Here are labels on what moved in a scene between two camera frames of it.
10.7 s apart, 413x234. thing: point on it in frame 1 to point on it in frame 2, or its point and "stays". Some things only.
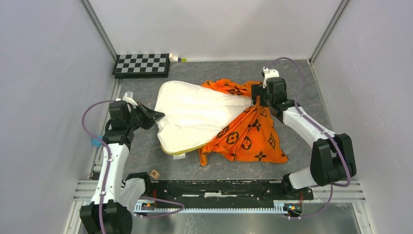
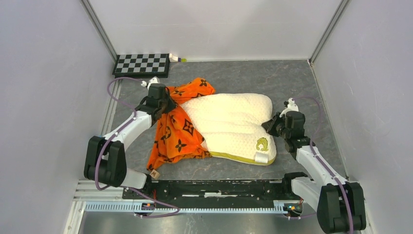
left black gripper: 148,122 to 171,103
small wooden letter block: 155,174 stays
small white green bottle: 175,59 stays
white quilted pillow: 194,114 to 232,125
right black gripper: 257,89 to 269,125
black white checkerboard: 142,66 stays
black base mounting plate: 272,191 stays
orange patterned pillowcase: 252,137 to 177,137
